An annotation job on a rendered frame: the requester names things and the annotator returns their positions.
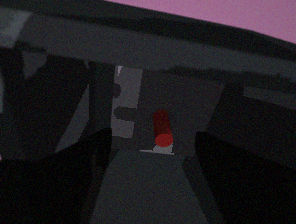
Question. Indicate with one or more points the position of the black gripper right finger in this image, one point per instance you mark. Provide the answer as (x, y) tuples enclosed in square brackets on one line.
[(247, 188)]

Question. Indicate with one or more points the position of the dark red peg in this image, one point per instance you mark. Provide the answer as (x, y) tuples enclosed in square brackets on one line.
[(162, 129)]

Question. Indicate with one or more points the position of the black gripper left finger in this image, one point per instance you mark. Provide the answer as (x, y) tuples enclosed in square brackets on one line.
[(59, 189)]

